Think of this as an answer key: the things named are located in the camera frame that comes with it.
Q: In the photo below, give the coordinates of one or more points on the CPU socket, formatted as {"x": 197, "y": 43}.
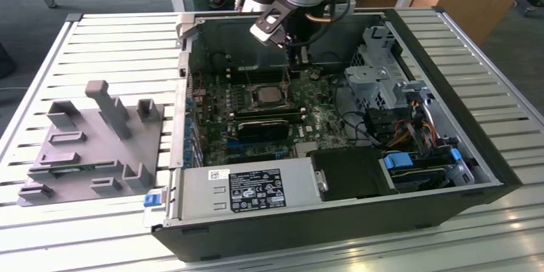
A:
{"x": 273, "y": 105}

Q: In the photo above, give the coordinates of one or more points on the black RAM slot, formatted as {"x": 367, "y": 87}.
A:
{"x": 257, "y": 77}
{"x": 257, "y": 72}
{"x": 266, "y": 111}
{"x": 266, "y": 116}

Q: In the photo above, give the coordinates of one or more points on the silver CPU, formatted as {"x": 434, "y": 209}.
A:
{"x": 269, "y": 94}

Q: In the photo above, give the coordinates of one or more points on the grey parts rack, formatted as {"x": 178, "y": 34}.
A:
{"x": 98, "y": 144}

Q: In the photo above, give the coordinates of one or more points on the blue case side latch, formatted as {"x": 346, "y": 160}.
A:
{"x": 153, "y": 200}

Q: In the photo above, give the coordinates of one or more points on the blue expansion card latch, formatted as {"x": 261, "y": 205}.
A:
{"x": 189, "y": 143}
{"x": 189, "y": 104}
{"x": 189, "y": 157}
{"x": 189, "y": 124}

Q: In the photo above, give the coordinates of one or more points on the green RAM stick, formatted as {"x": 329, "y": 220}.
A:
{"x": 83, "y": 167}

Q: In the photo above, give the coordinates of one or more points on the black PC case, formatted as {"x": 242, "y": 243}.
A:
{"x": 298, "y": 237}

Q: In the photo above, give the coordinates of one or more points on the blue drive latch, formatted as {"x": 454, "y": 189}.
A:
{"x": 455, "y": 154}

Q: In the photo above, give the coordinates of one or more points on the blue disk carrier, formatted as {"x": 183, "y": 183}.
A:
{"x": 398, "y": 160}

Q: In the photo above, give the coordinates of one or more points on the green motherboard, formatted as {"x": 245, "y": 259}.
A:
{"x": 327, "y": 106}

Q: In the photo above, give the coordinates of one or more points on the silver power supply unit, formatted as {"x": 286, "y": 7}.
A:
{"x": 195, "y": 189}

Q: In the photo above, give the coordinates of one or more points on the black disk drive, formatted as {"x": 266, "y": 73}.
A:
{"x": 419, "y": 176}

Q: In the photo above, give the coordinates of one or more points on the silver chipset heatsink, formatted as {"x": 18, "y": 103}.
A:
{"x": 306, "y": 147}

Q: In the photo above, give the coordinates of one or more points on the metal drive cage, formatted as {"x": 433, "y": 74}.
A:
{"x": 370, "y": 90}

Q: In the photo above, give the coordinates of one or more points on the black graphics card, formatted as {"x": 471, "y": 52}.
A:
{"x": 263, "y": 133}

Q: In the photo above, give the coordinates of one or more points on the black fan shroud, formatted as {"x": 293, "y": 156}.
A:
{"x": 353, "y": 170}

